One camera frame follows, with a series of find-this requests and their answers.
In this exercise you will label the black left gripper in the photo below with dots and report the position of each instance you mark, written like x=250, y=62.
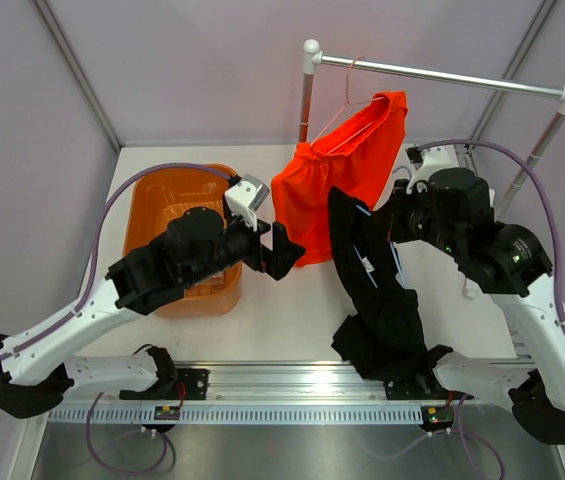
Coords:
x=275, y=262

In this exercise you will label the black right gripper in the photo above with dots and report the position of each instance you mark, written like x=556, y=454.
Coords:
x=400, y=203

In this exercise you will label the blue wire hanger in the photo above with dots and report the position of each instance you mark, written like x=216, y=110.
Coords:
x=377, y=256

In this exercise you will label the orange shorts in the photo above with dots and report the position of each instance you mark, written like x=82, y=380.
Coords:
x=357, y=157

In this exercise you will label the black shorts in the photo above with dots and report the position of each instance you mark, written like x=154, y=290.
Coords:
x=384, y=339

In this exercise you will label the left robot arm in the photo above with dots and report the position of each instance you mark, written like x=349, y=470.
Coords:
x=41, y=367

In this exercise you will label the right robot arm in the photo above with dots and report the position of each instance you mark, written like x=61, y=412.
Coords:
x=508, y=262

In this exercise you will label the orange plastic basket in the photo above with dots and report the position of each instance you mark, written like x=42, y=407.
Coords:
x=185, y=204

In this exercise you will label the silver clothes rack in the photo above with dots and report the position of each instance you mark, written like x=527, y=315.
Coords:
x=313, y=56

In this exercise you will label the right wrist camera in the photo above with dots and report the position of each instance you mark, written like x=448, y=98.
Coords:
x=428, y=161

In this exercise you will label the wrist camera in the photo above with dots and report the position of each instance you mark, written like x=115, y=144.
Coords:
x=428, y=161
x=244, y=197

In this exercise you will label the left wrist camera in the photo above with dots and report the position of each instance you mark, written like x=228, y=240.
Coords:
x=244, y=197

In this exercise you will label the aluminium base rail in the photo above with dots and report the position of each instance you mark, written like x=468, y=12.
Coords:
x=292, y=382

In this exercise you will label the white slotted cable duct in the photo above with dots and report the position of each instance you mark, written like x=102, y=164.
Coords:
x=199, y=414

